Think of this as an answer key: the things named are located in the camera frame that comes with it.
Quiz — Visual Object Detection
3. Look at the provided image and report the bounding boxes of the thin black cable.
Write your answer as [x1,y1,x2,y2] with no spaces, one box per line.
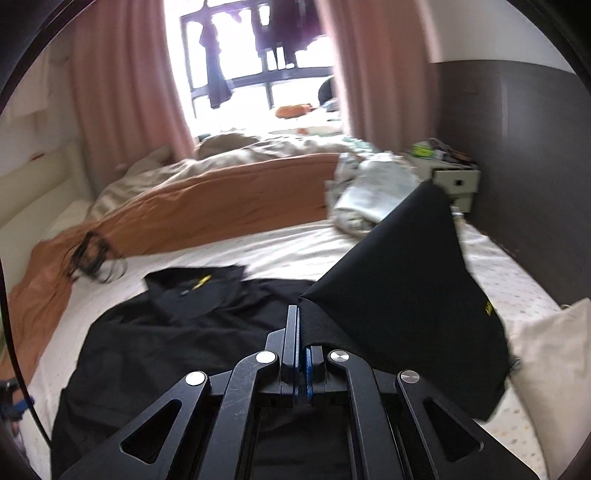
[0,258,51,448]

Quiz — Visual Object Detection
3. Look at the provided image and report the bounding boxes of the beige duvet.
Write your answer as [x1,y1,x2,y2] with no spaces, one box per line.
[88,131,361,217]

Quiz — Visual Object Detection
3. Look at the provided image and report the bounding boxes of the hanging dark garment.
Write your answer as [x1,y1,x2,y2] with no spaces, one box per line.
[198,14,234,109]

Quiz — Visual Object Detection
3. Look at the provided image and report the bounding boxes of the black shirt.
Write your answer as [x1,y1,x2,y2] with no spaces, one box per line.
[51,180,513,480]

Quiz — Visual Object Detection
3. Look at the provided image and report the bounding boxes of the small items on nightstand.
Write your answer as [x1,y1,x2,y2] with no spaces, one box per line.
[411,137,476,168]

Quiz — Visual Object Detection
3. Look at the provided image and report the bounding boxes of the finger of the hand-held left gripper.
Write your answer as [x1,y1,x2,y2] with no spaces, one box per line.
[0,379,37,418]

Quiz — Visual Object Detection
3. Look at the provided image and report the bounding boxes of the wooden headboard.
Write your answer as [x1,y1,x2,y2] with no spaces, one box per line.
[0,152,345,384]

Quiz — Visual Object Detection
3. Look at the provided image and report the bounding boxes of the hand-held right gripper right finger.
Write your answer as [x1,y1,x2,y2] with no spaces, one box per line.
[301,344,527,480]

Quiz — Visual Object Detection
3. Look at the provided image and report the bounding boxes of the orange cloth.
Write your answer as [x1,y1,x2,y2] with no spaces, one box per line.
[276,104,315,120]

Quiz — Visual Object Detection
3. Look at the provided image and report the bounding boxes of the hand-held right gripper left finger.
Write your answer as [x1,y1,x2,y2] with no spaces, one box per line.
[58,305,302,480]

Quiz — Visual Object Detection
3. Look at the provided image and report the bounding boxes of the pink curtain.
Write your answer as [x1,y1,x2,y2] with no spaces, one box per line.
[60,0,197,160]
[318,0,439,153]

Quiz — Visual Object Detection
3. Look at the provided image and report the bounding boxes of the tangled black cables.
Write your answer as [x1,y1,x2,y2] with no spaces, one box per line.
[65,231,127,282]

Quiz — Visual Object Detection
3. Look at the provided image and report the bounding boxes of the white nightstand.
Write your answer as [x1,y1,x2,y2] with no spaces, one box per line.
[431,164,481,213]

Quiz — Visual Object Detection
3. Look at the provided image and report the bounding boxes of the bed with dotted white sheet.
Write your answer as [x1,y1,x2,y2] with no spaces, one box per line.
[0,217,591,480]

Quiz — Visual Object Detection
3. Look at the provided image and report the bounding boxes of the crumpled patterned grey cloth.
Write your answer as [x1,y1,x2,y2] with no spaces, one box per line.
[325,150,426,236]

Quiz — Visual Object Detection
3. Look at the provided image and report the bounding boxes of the hanging purple garment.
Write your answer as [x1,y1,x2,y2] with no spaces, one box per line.
[254,0,324,63]

